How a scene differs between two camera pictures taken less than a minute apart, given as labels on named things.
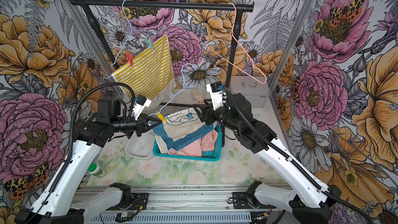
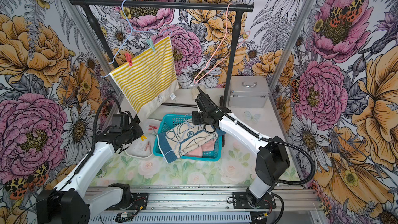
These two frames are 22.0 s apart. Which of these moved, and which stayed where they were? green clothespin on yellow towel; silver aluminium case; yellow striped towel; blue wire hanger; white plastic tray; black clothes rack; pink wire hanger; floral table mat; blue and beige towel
Moved: blue and beige towel; blue wire hanger; pink wire hanger
Stayed: green clothespin on yellow towel; black clothes rack; silver aluminium case; yellow striped towel; white plastic tray; floral table mat
